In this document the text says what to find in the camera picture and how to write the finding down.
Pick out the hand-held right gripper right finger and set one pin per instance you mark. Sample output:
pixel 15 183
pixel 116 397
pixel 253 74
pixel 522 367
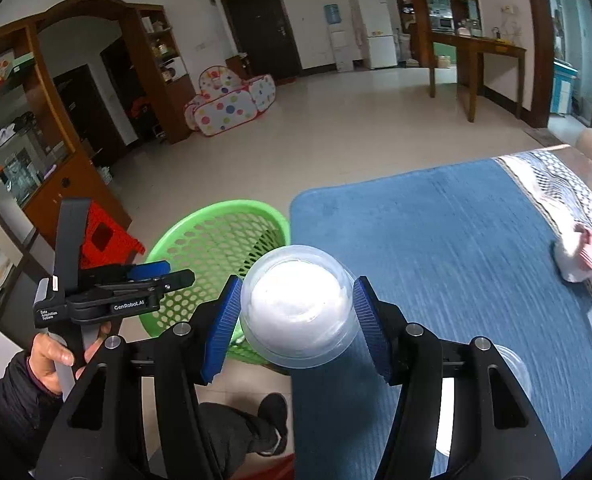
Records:
pixel 373 330

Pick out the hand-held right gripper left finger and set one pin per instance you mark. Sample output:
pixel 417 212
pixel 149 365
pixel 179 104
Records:
pixel 223 330

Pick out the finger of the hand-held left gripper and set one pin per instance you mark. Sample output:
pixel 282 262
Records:
pixel 176 280
pixel 148 270

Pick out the green plastic basket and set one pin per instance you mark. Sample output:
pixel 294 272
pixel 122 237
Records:
pixel 201 240

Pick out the clear round plastic bowl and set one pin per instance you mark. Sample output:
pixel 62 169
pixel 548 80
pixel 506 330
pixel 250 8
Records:
pixel 296 300

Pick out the person's left forearm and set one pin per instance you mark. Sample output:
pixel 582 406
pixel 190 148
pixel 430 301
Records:
pixel 11 420

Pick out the person's left hand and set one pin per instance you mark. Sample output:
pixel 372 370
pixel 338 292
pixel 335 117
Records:
pixel 46 360

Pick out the red plastic stool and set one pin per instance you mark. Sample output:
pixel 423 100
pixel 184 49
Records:
pixel 96 215

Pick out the wooden display cabinet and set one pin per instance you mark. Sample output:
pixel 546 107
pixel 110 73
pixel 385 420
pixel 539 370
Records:
pixel 51 170

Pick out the black shoe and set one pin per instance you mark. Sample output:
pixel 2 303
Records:
pixel 275 415

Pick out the person's leg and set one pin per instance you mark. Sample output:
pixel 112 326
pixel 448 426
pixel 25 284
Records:
pixel 231 430

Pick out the blue patterned table mat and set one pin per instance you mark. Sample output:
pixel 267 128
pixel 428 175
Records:
pixel 450 240

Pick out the arched wooden shelf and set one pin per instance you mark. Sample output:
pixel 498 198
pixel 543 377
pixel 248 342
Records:
pixel 168 95

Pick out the polka dot play tent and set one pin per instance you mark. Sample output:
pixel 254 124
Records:
pixel 226 105

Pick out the dark wooden door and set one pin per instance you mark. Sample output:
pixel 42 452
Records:
pixel 263 30

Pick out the water dispenser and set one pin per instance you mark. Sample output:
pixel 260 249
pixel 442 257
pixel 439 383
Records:
pixel 338 40

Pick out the white refrigerator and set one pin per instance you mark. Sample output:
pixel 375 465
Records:
pixel 375 30

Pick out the dark wooden table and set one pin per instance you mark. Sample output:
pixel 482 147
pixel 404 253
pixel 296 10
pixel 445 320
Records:
pixel 480 47

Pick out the blue kitchen cabinet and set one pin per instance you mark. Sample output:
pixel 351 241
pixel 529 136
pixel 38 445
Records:
pixel 564 87

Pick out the wooden partition shelf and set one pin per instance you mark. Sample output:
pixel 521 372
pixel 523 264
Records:
pixel 410 5

